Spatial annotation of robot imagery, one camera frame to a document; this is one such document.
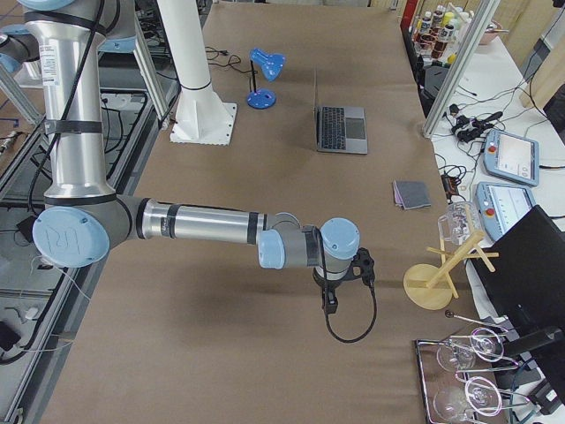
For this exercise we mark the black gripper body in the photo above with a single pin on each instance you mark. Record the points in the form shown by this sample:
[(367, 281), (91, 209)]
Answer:
[(327, 286)]

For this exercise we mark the silver grey laptop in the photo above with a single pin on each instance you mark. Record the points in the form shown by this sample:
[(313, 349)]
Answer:
[(338, 129)]

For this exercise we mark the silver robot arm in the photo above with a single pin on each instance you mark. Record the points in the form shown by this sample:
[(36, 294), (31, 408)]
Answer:
[(84, 216)]

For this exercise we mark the wooden mug tree stand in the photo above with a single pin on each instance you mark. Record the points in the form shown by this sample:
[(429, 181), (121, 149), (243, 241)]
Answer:
[(431, 287)]

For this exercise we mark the folded grey cloth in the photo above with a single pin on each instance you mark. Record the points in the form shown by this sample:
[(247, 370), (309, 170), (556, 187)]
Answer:
[(411, 194)]

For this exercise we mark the clear glass mug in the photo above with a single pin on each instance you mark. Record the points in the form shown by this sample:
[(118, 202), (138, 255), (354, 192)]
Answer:
[(460, 220)]

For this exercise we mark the upper clear wine glass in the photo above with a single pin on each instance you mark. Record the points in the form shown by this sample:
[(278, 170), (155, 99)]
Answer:
[(460, 352)]

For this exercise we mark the clear wine glass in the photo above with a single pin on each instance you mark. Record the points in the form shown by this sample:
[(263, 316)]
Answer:
[(460, 352), (476, 400)]

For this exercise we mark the lower clear wine glass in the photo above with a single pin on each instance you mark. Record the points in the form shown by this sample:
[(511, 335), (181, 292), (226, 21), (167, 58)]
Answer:
[(476, 400)]

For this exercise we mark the black monitor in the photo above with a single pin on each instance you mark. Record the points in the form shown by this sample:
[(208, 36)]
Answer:
[(527, 286)]

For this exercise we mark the lower blue teach pendant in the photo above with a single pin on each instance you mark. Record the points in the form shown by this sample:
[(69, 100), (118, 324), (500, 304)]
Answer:
[(501, 206)]

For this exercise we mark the blue teach pendant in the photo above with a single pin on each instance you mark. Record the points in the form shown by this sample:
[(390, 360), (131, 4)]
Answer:
[(512, 157), (501, 206)]

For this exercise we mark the upper blue teach pendant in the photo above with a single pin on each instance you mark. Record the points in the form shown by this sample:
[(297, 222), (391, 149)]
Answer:
[(512, 157)]

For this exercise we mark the blue desk lamp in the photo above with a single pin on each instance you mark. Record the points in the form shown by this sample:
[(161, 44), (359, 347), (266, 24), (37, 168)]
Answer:
[(271, 65)]

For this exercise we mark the bottle rack with bottles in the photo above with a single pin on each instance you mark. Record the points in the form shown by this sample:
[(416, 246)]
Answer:
[(437, 31)]

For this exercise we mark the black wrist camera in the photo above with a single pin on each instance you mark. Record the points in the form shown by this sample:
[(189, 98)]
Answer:
[(362, 267)]

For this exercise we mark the black wire glass rack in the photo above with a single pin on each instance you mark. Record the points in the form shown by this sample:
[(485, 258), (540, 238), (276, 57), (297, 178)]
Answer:
[(432, 377)]

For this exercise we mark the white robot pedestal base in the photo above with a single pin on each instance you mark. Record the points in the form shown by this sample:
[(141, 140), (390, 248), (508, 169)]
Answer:
[(201, 116)]

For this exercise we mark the aluminium frame post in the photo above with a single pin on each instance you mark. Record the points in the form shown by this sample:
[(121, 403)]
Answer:
[(475, 31)]

